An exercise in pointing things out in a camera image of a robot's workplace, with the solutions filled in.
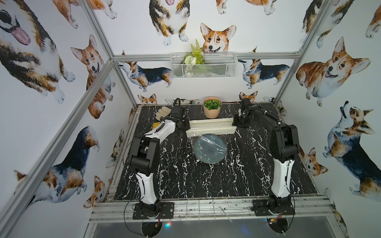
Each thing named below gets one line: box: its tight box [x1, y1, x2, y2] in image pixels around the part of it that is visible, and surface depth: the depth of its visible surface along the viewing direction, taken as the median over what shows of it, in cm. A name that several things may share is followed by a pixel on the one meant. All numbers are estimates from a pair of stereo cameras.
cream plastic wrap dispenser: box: [186, 117, 237, 138], surface depth 101 cm
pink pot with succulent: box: [202, 96, 223, 119], surface depth 106 cm
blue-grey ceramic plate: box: [193, 133, 228, 165], surface depth 94 cm
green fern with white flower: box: [183, 38, 206, 77], surface depth 85 cm
